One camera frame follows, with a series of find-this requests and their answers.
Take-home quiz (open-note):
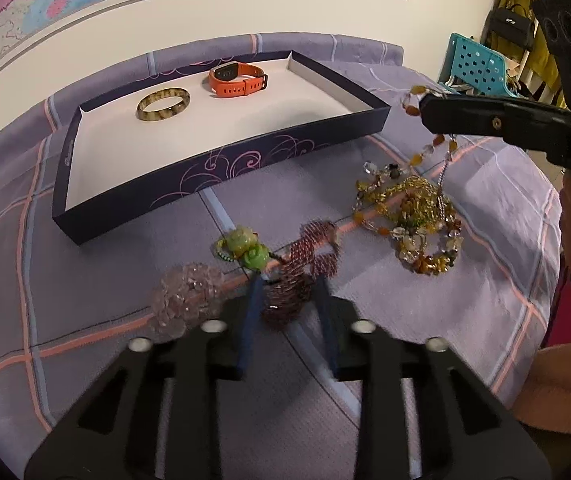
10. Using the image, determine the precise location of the purple plaid bed sheet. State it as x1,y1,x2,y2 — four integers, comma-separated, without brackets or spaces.
0,32,566,480

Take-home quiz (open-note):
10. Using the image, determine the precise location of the yellow hanging garment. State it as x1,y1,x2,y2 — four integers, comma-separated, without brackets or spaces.
495,0,562,92

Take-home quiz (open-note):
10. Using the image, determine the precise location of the amber and clear bead bracelet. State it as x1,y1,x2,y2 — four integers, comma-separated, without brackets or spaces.
394,220,465,277

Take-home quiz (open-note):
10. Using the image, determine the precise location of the dark purple box tray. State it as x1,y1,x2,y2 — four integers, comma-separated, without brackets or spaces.
52,50,392,246

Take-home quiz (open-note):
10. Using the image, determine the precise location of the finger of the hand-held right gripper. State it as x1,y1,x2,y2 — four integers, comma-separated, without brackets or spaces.
418,93,512,142

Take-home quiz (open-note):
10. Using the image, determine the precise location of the pink cloth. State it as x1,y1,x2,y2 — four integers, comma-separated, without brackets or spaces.
553,260,571,348

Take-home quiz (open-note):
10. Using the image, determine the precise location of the brown mottled bangle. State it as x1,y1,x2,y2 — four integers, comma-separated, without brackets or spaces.
136,88,191,124

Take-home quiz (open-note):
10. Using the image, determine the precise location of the purple beaded bracelet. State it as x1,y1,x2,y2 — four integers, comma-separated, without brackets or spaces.
263,220,341,331

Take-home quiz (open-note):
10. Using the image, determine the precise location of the colourful wall map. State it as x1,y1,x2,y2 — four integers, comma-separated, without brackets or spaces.
0,0,327,90

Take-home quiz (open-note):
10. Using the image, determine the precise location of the black handbag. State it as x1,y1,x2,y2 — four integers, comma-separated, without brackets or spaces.
488,4,536,51

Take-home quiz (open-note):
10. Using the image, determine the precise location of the yellow bead necklace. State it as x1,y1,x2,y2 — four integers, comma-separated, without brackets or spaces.
353,162,459,236

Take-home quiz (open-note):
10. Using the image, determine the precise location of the person's right forearm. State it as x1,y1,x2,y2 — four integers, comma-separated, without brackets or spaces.
514,332,571,433

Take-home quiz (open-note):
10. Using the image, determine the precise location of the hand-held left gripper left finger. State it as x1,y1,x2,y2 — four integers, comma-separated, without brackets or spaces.
24,272,266,480

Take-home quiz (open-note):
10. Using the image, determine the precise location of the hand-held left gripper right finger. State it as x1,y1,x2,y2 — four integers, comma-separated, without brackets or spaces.
312,274,549,480

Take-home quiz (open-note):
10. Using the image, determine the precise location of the clear crystal bead bracelet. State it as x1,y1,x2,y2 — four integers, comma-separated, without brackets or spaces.
148,262,227,343

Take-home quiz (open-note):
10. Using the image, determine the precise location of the teal plastic chair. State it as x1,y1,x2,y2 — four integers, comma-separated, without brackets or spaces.
445,32,526,99

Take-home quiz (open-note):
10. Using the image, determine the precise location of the orange smartwatch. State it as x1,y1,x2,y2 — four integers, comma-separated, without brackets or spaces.
209,62,269,97

